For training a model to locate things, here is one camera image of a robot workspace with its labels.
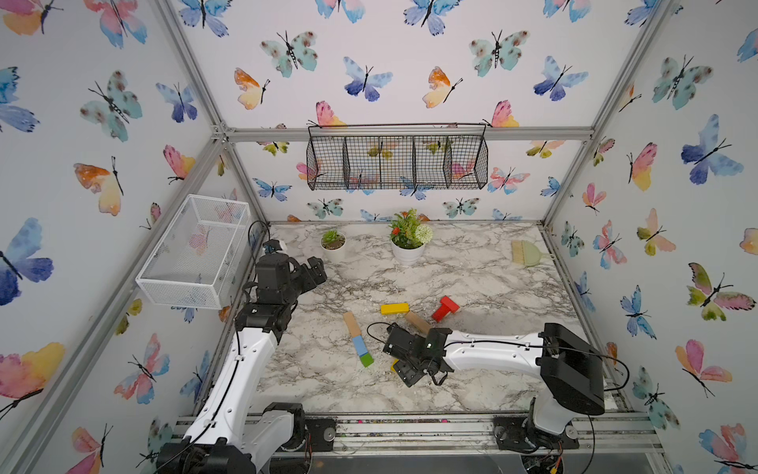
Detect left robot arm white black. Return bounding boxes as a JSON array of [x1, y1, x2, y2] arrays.
[[155, 252, 327, 473]]

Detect black wire wall basket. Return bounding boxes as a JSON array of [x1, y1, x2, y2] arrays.
[[299, 124, 490, 192]]

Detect light blue block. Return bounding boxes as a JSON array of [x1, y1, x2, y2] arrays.
[[353, 336, 368, 357]]

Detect white mesh wall basket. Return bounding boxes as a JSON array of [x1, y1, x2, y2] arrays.
[[135, 195, 251, 309]]

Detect natural wood block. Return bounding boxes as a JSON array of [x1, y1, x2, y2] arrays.
[[343, 312, 362, 339], [405, 311, 432, 336]]

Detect small green potted plant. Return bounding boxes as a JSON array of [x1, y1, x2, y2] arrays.
[[321, 229, 347, 263]]

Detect green cube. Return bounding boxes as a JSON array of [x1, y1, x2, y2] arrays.
[[359, 353, 374, 367]]

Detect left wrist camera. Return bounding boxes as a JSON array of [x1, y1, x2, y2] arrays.
[[262, 239, 286, 255]]

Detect red block short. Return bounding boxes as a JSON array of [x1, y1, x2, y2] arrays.
[[440, 296, 460, 314]]

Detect flowering potted plant white pot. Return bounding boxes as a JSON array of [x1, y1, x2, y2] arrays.
[[390, 209, 434, 267]]

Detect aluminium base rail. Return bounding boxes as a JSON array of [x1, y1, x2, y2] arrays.
[[305, 412, 663, 456]]

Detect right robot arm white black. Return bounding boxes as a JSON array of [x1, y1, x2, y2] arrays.
[[383, 323, 612, 454]]

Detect red block long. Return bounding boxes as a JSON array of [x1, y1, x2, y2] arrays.
[[432, 305, 451, 322]]

